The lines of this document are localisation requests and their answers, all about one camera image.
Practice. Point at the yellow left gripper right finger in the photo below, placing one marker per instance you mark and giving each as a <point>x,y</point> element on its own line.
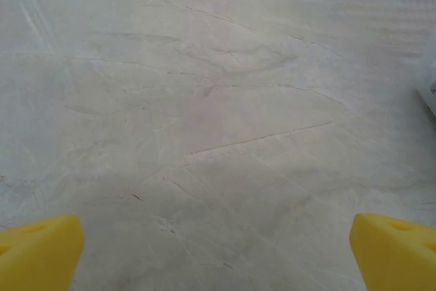
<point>398,260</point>

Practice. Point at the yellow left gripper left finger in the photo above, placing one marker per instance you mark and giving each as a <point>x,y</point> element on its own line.
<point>37,257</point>

